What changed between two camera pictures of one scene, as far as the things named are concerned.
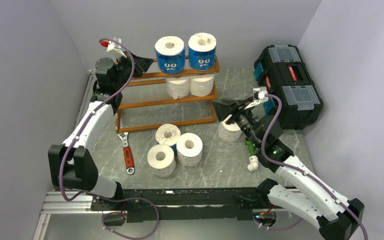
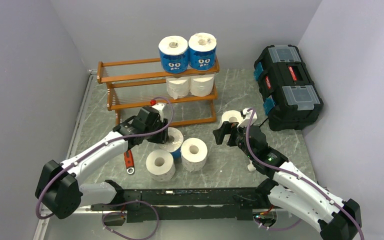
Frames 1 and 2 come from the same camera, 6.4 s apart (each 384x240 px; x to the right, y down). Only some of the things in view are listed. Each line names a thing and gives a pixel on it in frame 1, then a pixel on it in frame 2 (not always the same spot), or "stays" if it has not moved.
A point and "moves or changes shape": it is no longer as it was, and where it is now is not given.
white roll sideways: [202, 85] stays
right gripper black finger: [225, 108] to [227, 128]
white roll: [178, 87] stays
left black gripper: [142, 65] to [162, 138]
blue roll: [168, 134] moves or changes shape
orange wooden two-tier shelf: [158, 100] stays
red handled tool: [128, 153] stays
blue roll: [202, 51] stays
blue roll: [170, 52] stays
